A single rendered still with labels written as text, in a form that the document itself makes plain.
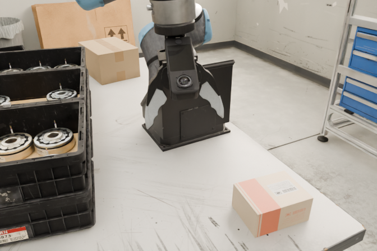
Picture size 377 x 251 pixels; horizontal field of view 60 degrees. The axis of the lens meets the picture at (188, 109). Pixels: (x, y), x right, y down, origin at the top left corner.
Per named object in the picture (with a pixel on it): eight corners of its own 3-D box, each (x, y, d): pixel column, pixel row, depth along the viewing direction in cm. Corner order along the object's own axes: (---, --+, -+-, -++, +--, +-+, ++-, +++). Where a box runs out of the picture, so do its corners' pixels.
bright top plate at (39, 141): (74, 127, 96) (73, 125, 95) (71, 145, 87) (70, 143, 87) (37, 131, 93) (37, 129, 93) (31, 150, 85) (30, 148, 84)
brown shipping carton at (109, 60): (140, 76, 177) (138, 47, 170) (101, 85, 166) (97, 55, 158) (117, 62, 199) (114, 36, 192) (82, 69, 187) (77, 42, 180)
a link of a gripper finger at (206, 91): (228, 98, 68) (200, 68, 64) (235, 111, 63) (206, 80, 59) (216, 107, 69) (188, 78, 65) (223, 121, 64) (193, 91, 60)
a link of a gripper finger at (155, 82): (161, 108, 63) (183, 71, 60) (161, 113, 61) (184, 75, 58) (139, 98, 61) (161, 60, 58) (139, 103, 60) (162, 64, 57)
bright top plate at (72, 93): (75, 88, 122) (75, 87, 122) (77, 98, 113) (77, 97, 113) (46, 92, 118) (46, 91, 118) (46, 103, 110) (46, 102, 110)
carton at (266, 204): (280, 191, 94) (284, 170, 90) (308, 220, 84) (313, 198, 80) (231, 205, 89) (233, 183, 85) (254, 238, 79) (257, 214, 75)
